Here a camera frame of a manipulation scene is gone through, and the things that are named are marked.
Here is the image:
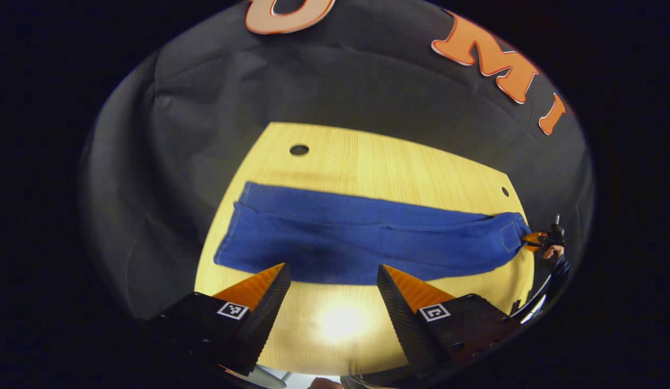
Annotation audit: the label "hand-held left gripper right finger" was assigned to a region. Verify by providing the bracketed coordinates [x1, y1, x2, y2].
[377, 264, 522, 379]

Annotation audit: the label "black backdrop cloth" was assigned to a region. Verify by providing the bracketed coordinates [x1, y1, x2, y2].
[78, 0, 595, 319]

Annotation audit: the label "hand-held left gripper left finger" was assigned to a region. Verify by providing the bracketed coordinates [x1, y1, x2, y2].
[146, 263, 291, 377]

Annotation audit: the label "blue jeans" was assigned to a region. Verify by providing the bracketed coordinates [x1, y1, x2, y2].
[213, 181, 532, 286]

